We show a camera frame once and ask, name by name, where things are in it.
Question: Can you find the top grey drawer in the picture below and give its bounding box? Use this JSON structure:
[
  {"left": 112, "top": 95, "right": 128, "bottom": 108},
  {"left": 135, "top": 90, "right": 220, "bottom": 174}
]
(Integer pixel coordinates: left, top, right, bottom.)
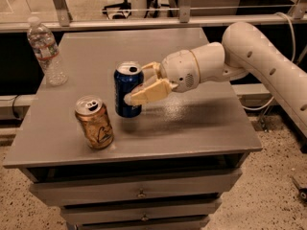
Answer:
[{"left": 30, "top": 169, "right": 242, "bottom": 206}]

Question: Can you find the black caster wheel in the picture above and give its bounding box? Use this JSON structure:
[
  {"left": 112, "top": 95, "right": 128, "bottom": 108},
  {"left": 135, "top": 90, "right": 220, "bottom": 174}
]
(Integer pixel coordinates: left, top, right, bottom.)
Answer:
[{"left": 292, "top": 175, "right": 307, "bottom": 202}]

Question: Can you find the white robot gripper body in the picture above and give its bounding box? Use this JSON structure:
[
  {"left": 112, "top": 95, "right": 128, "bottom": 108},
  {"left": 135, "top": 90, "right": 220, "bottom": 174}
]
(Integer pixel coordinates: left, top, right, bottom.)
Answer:
[{"left": 161, "top": 50, "right": 200, "bottom": 93}]

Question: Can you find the middle grey drawer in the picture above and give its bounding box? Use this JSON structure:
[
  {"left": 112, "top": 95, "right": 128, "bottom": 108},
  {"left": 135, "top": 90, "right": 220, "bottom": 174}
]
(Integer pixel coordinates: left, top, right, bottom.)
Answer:
[{"left": 60, "top": 198, "right": 222, "bottom": 224}]

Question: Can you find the bottom grey drawer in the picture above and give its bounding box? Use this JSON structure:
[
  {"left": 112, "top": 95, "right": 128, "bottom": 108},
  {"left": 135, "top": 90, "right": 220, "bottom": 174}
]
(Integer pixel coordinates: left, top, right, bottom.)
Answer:
[{"left": 79, "top": 216, "right": 209, "bottom": 230}]

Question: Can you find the clear plastic water bottle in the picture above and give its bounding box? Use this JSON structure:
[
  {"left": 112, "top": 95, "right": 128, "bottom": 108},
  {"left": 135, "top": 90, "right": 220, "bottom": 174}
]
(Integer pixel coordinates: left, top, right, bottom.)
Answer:
[{"left": 27, "top": 16, "right": 68, "bottom": 86}]

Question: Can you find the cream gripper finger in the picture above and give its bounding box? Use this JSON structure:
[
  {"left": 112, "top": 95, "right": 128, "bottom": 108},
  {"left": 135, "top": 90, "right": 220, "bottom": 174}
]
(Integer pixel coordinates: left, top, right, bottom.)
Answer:
[
  {"left": 124, "top": 79, "right": 178, "bottom": 106},
  {"left": 142, "top": 61, "right": 160, "bottom": 84}
]

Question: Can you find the blue pepsi can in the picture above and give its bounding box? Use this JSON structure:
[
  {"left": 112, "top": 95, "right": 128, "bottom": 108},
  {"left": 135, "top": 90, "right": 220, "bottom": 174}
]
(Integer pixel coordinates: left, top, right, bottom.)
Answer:
[{"left": 114, "top": 61, "right": 144, "bottom": 118}]

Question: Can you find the orange soda can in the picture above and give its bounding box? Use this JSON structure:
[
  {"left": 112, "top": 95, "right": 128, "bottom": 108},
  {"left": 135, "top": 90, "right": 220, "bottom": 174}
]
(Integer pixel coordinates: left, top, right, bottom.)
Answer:
[{"left": 75, "top": 95, "right": 114, "bottom": 150}]

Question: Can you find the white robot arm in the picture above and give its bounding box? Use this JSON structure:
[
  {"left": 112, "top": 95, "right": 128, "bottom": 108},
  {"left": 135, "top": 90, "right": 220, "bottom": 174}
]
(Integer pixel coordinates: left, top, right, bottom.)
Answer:
[{"left": 124, "top": 22, "right": 307, "bottom": 135}]

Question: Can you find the grey drawer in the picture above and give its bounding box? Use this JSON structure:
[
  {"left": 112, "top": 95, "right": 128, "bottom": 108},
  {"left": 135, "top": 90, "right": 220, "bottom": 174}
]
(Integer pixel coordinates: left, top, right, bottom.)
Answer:
[
  {"left": 60, "top": 198, "right": 222, "bottom": 224},
  {"left": 30, "top": 169, "right": 242, "bottom": 206},
  {"left": 79, "top": 216, "right": 209, "bottom": 230}
]

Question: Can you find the black office chair base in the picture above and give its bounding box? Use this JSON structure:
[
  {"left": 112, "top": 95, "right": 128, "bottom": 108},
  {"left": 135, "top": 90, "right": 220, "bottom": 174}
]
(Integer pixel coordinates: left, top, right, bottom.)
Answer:
[{"left": 102, "top": 0, "right": 131, "bottom": 19}]

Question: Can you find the metal railing with glass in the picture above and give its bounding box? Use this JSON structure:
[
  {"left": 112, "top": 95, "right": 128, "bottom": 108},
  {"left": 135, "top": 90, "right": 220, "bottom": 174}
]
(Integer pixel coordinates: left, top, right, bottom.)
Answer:
[{"left": 0, "top": 0, "right": 307, "bottom": 33}]

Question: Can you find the grey drawer cabinet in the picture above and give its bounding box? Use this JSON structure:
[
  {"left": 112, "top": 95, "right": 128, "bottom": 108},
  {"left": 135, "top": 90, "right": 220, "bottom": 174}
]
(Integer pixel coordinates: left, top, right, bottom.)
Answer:
[{"left": 2, "top": 27, "right": 264, "bottom": 230}]

